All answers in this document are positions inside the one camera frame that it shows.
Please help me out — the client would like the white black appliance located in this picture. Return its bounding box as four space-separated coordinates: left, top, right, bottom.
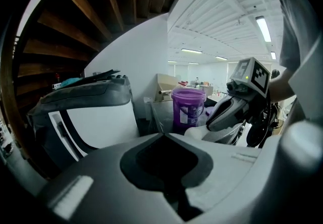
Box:
27 73 140 168

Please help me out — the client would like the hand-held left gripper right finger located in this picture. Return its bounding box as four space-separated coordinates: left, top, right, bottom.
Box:
163 120 323 224

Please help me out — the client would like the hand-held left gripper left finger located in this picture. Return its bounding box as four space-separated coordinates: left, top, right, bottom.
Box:
37 133 183 224

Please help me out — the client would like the person's beige shirt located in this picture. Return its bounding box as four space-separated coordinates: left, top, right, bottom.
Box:
277 0 323 75

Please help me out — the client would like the blue glove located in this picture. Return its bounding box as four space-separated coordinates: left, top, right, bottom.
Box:
61 78 83 88

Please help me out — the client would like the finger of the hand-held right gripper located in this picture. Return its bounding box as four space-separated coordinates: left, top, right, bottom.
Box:
206 109 249 132
206 96 253 125

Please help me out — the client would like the wooden staircase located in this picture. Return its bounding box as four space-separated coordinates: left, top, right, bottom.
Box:
0 0 202 163

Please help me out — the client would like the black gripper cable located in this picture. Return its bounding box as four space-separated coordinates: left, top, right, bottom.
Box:
246 96 277 148

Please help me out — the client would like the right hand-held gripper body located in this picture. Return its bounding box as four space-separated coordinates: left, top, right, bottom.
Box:
225 57 271 104

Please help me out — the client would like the large cardboard box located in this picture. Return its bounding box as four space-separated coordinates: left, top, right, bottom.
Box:
154 73 186 102

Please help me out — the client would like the purple bowl of white powder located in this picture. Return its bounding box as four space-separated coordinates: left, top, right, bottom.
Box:
171 88 206 134

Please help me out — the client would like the person's right forearm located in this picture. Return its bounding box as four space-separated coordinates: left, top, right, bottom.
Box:
269 68 296 104

